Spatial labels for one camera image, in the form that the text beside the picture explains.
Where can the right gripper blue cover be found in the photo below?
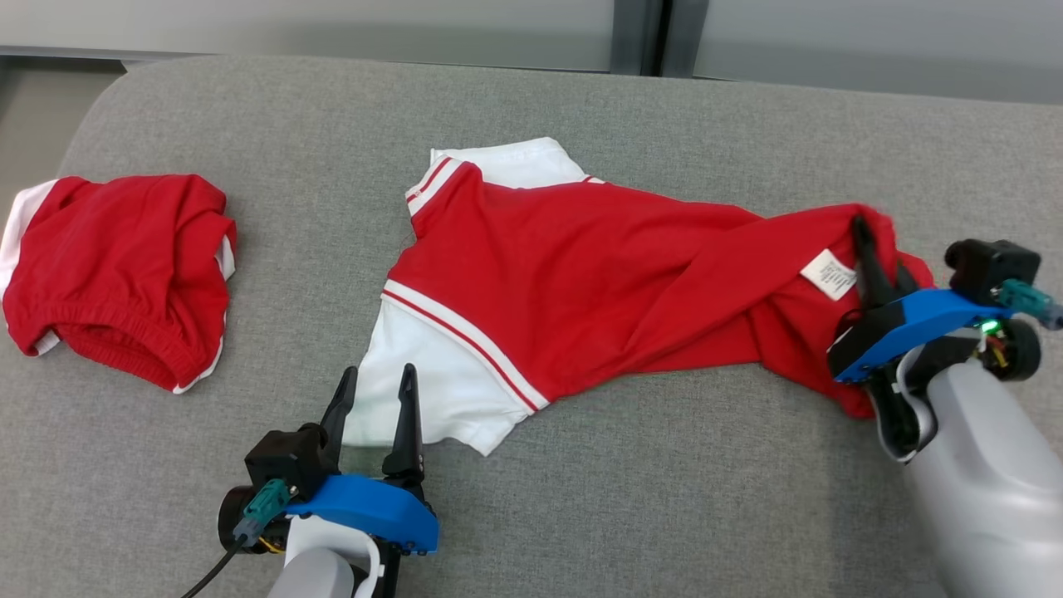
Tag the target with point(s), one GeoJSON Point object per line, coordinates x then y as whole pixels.
{"type": "Point", "coordinates": [922, 320]}

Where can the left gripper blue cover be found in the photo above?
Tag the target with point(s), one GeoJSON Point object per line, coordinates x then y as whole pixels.
{"type": "Point", "coordinates": [374, 511]}

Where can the red and white shirt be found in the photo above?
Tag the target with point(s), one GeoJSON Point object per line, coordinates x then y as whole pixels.
{"type": "Point", "coordinates": [581, 282]}

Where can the red shorts with white trim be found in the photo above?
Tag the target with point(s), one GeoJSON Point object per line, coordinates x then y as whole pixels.
{"type": "Point", "coordinates": [116, 266]}

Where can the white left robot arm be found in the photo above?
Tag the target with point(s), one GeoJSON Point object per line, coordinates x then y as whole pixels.
{"type": "Point", "coordinates": [320, 573]}

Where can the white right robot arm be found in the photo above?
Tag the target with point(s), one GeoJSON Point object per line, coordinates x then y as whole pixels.
{"type": "Point", "coordinates": [988, 482]}

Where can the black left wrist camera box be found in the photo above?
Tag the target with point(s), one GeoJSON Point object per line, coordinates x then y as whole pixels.
{"type": "Point", "coordinates": [286, 457]}

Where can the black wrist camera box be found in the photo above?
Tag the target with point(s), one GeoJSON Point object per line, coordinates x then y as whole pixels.
{"type": "Point", "coordinates": [286, 457]}
{"type": "Point", "coordinates": [992, 266]}

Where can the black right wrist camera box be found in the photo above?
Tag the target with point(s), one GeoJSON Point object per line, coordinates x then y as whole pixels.
{"type": "Point", "coordinates": [992, 266]}

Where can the grey partition post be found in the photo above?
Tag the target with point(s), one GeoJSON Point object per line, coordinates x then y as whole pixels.
{"type": "Point", "coordinates": [656, 37]}

